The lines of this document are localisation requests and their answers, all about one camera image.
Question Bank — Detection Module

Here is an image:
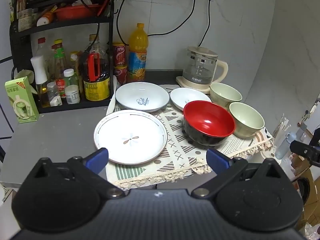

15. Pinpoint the green label yellow cap bottle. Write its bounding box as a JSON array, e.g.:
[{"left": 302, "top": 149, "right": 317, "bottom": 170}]
[{"left": 51, "top": 39, "right": 68, "bottom": 80}]

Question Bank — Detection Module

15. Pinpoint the oil spray bottle white top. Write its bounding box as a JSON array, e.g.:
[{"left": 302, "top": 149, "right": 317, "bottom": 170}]
[{"left": 30, "top": 56, "right": 50, "bottom": 108}]

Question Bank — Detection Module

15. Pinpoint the red and black bowl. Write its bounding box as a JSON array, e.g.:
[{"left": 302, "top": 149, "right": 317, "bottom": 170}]
[{"left": 183, "top": 100, "right": 236, "bottom": 147}]

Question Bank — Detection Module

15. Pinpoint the white cap powder bottle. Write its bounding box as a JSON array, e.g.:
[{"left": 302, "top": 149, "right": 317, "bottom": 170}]
[{"left": 63, "top": 69, "right": 81, "bottom": 105}]

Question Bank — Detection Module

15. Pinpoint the cardboard box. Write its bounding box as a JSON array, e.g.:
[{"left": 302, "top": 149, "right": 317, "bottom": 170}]
[{"left": 290, "top": 155, "right": 320, "bottom": 233}]

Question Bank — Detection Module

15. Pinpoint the small clear glass jar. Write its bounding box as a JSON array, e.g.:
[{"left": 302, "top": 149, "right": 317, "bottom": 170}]
[{"left": 47, "top": 82, "right": 63, "bottom": 107}]

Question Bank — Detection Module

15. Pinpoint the red plastic basket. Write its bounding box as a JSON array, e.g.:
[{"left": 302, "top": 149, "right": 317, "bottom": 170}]
[{"left": 53, "top": 4, "right": 101, "bottom": 21}]

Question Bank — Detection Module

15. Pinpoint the pale green bowl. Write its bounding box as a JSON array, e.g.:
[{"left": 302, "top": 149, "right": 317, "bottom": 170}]
[
  {"left": 229, "top": 102, "right": 265, "bottom": 139},
  {"left": 209, "top": 82, "right": 243, "bottom": 110}
]

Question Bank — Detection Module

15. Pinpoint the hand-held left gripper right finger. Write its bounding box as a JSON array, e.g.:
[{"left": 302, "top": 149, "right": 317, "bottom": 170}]
[{"left": 191, "top": 148, "right": 285, "bottom": 199}]

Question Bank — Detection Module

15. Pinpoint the crumpled beige paper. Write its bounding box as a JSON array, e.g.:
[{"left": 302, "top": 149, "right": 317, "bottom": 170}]
[{"left": 14, "top": 69, "right": 34, "bottom": 86}]

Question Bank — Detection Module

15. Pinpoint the patterned fringed table mat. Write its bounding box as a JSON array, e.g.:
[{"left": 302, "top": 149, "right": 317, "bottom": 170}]
[{"left": 105, "top": 84, "right": 274, "bottom": 190}]

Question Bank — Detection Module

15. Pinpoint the pale blue bottle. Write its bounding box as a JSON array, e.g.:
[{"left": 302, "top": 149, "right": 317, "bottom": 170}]
[{"left": 275, "top": 131, "right": 297, "bottom": 159}]

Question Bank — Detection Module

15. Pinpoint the white bottle orange label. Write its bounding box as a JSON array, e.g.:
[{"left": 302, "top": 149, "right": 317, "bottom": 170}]
[{"left": 36, "top": 11, "right": 55, "bottom": 27}]

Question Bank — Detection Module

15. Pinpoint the black metal shelf rack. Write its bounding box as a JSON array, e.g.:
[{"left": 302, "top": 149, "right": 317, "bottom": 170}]
[{"left": 9, "top": 0, "right": 118, "bottom": 114}]

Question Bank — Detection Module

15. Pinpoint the dark sauce bottle red handle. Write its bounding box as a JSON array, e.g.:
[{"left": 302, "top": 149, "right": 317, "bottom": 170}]
[{"left": 82, "top": 34, "right": 111, "bottom": 101}]

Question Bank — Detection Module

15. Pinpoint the large white printed deep plate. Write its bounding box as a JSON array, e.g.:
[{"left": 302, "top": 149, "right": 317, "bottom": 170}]
[{"left": 115, "top": 82, "right": 170, "bottom": 113}]

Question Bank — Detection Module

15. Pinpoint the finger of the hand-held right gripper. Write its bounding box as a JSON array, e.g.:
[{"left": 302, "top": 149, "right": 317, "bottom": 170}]
[{"left": 290, "top": 140, "right": 320, "bottom": 167}]

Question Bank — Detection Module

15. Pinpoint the white flat plate flower print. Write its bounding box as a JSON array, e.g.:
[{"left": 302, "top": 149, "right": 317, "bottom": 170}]
[{"left": 94, "top": 109, "right": 168, "bottom": 166}]

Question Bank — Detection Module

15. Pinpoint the clear bottle red cap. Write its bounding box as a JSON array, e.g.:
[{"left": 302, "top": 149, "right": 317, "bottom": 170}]
[{"left": 35, "top": 37, "right": 52, "bottom": 60}]

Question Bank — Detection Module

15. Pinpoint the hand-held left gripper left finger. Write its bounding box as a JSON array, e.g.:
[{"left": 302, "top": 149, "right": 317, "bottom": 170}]
[{"left": 31, "top": 147, "right": 126, "bottom": 199}]

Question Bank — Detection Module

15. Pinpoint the green carton box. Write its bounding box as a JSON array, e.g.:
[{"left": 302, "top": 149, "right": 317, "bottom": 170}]
[{"left": 4, "top": 76, "right": 40, "bottom": 124}]

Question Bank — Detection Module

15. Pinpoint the small white printed deep plate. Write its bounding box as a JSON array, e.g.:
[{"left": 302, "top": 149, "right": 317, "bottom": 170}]
[{"left": 170, "top": 87, "right": 212, "bottom": 112}]

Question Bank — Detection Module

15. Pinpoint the cream kettle base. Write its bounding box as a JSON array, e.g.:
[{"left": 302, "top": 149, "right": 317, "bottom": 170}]
[{"left": 175, "top": 76, "right": 213, "bottom": 95}]

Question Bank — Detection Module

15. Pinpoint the glass electric kettle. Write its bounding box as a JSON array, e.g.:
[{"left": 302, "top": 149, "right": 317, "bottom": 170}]
[{"left": 182, "top": 46, "right": 229, "bottom": 86}]

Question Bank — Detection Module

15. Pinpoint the black power cable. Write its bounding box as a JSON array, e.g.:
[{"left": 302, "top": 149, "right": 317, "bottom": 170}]
[
  {"left": 147, "top": 0, "right": 196, "bottom": 37},
  {"left": 198, "top": 0, "right": 211, "bottom": 47}
]

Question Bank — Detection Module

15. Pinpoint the orange juice bottle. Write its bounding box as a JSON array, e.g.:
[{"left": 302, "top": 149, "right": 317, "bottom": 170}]
[{"left": 127, "top": 23, "right": 149, "bottom": 83}]

